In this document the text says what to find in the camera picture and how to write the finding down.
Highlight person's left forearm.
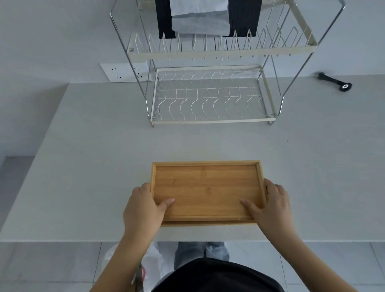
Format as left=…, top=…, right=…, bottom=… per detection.
left=93, top=231, right=160, bottom=292

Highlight person's left hand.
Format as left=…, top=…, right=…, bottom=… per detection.
left=122, top=182, right=176, bottom=241

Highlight person's right forearm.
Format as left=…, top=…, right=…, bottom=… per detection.
left=265, top=229, right=366, bottom=292

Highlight white folded cloth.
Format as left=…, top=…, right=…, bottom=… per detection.
left=169, top=0, right=231, bottom=37

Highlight black shirt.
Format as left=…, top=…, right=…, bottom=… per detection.
left=150, top=257, right=286, bottom=292

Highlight white plastic trash bag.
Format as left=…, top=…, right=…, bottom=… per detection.
left=102, top=242, right=164, bottom=292

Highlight white wire dish rack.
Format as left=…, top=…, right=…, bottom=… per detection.
left=109, top=0, right=347, bottom=127

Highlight black ribbed cloth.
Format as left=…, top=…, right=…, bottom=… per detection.
left=155, top=0, right=263, bottom=39

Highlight white table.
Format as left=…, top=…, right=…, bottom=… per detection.
left=0, top=74, right=385, bottom=243

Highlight grey jeans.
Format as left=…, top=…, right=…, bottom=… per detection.
left=174, top=241, right=230, bottom=270

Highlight black handle tool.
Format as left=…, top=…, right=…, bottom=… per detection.
left=318, top=72, right=353, bottom=92

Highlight person's right hand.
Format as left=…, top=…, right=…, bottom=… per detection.
left=239, top=178, right=294, bottom=239

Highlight white wall socket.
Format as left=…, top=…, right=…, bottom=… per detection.
left=100, top=62, right=152, bottom=82

